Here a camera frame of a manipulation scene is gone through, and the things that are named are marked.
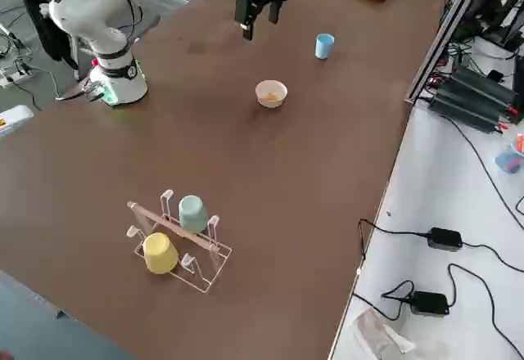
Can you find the black power adapter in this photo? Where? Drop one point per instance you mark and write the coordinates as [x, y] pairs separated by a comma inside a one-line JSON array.
[[429, 302], [445, 238]]

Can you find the grey office chair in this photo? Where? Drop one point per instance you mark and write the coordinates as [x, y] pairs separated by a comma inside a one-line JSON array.
[[143, 24]]

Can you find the white power strip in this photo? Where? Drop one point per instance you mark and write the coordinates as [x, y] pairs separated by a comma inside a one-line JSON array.
[[18, 77]]

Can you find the aluminium frame post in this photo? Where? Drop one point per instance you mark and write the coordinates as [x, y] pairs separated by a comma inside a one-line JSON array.
[[446, 32]]

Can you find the green cup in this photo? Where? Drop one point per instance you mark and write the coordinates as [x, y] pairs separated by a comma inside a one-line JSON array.
[[193, 212]]

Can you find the clear plastic bag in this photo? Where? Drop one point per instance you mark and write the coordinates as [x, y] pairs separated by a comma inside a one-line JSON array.
[[380, 333]]

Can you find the yellow cup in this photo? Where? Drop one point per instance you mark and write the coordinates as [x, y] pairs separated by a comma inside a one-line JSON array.
[[160, 253]]

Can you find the black power supply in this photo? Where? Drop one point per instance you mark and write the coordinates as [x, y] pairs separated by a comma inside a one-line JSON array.
[[471, 110], [487, 86]]

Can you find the white box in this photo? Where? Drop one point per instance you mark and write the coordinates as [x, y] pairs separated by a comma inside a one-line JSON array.
[[14, 118]]

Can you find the black jacket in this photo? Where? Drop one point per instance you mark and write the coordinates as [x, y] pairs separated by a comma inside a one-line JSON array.
[[45, 28]]

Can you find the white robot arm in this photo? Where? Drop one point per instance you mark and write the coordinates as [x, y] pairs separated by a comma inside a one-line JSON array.
[[98, 20]]

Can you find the blue cup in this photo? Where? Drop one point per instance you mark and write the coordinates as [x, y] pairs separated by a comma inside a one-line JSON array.
[[324, 47]]

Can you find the cream bowl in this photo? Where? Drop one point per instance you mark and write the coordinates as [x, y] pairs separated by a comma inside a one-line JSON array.
[[266, 101]]

